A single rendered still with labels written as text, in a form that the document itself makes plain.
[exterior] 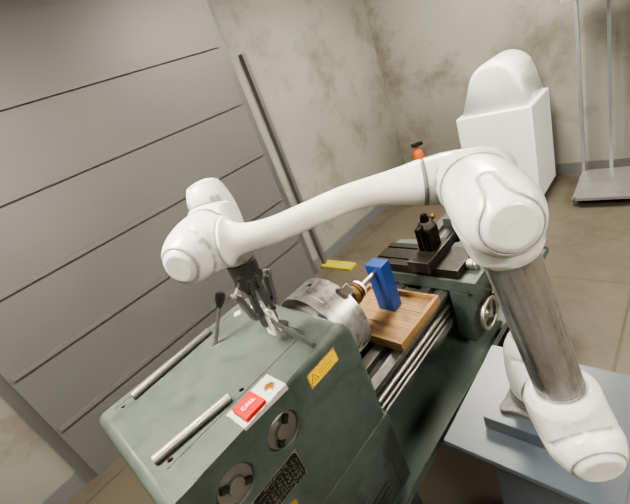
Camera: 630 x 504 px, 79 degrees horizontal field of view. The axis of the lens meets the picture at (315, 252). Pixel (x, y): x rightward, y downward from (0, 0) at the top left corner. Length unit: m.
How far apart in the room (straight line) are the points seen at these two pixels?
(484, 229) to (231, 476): 0.72
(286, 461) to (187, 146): 2.55
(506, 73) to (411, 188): 3.14
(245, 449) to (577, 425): 0.70
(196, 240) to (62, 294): 2.19
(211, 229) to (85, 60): 2.40
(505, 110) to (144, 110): 2.97
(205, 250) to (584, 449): 0.86
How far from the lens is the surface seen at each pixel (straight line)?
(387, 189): 0.82
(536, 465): 1.32
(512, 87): 3.92
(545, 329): 0.85
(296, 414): 1.03
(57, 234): 2.83
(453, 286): 1.69
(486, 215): 0.63
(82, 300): 2.90
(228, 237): 0.74
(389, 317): 1.62
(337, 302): 1.24
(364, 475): 1.34
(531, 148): 3.99
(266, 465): 1.01
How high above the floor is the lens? 1.87
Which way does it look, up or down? 25 degrees down
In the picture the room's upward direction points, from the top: 22 degrees counter-clockwise
